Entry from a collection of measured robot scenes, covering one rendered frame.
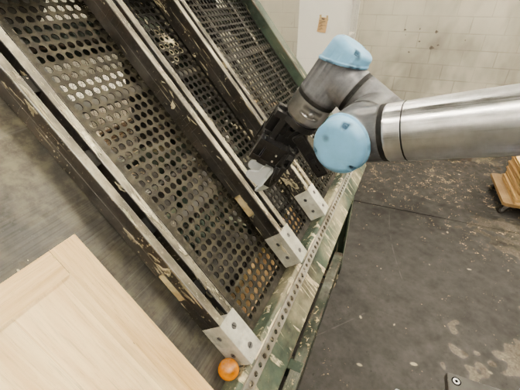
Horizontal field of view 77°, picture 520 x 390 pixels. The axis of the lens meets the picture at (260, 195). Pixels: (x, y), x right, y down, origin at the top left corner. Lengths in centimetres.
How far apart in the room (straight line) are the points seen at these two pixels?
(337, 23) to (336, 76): 358
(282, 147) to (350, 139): 25
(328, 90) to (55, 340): 63
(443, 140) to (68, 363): 68
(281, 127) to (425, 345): 178
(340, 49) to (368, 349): 175
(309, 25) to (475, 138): 386
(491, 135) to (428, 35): 511
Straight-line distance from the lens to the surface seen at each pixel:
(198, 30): 131
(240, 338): 85
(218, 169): 103
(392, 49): 552
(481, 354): 232
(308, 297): 112
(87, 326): 73
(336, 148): 43
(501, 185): 382
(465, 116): 41
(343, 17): 413
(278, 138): 65
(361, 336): 212
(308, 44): 424
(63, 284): 73
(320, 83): 58
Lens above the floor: 168
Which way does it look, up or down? 32 degrees down
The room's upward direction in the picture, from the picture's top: straight up
